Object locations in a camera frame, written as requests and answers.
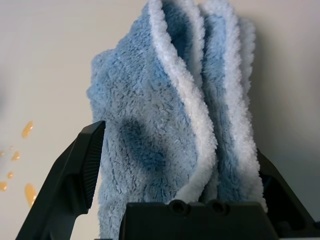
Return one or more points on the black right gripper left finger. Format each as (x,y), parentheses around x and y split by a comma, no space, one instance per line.
(62,187)

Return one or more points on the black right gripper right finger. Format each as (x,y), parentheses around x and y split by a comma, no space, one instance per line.
(287,205)

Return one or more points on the blue fluffy rag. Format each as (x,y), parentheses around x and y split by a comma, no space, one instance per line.
(150,100)

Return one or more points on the yellow liquid spill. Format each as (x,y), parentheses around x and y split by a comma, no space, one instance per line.
(28,191)

